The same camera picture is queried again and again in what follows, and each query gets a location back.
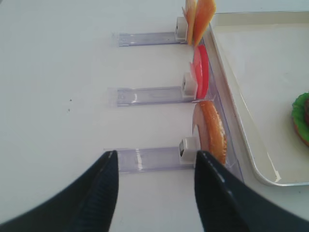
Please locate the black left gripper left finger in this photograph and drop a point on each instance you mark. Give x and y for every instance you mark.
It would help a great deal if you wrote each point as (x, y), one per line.
(86, 205)

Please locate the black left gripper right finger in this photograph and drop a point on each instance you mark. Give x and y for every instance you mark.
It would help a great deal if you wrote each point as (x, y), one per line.
(225, 204)

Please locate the orange cheese slice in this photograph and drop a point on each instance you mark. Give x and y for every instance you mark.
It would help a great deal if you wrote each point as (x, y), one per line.
(205, 11)
(189, 12)

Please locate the bread bun slice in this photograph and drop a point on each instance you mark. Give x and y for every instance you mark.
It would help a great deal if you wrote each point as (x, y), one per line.
(209, 126)

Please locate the green lettuce on burger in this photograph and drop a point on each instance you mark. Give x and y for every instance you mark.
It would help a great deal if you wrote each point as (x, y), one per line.
(298, 106)

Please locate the red tomato slice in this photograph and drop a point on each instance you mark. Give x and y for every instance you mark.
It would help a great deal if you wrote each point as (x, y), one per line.
(200, 66)

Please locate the clear left food rack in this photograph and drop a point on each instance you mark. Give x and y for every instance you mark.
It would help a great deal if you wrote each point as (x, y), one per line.
(168, 158)

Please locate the white pusher block near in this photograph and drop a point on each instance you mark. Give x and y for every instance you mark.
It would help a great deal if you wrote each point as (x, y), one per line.
(188, 149)

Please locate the white pusher block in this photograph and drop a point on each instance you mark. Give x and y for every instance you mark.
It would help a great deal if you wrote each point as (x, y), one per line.
(181, 29)
(189, 85)
(188, 149)

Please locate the bottom bun on tray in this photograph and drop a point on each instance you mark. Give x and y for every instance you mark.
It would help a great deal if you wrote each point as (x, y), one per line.
(302, 130)

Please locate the white pusher block middle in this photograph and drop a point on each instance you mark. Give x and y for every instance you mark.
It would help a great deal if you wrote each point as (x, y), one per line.
(189, 85)

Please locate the white serving tray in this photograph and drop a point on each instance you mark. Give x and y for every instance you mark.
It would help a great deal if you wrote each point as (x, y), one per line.
(264, 57)

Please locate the white pusher block far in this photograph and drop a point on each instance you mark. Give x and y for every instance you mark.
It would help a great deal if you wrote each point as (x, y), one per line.
(181, 29)

